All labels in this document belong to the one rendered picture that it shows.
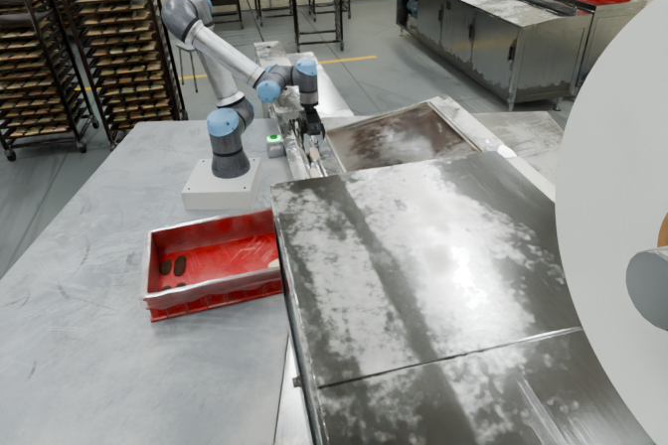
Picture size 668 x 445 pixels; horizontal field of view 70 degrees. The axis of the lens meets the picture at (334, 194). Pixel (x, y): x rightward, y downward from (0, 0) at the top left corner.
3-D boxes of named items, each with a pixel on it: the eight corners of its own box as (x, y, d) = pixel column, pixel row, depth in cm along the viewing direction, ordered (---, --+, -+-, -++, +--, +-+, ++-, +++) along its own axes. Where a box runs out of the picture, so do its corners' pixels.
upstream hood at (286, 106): (254, 54, 332) (252, 41, 327) (280, 51, 335) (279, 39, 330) (277, 127, 230) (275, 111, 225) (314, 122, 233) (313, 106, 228)
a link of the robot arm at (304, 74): (296, 57, 175) (319, 58, 174) (298, 85, 181) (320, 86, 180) (290, 64, 169) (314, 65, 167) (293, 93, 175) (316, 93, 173)
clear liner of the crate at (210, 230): (151, 251, 158) (143, 227, 153) (294, 223, 168) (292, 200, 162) (146, 327, 131) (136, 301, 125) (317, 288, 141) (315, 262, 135)
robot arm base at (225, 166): (209, 180, 181) (204, 157, 175) (214, 161, 193) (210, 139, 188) (249, 177, 182) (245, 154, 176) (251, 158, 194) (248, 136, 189)
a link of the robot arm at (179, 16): (155, -5, 150) (284, 87, 159) (171, -12, 159) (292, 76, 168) (143, 25, 156) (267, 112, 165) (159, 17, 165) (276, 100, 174)
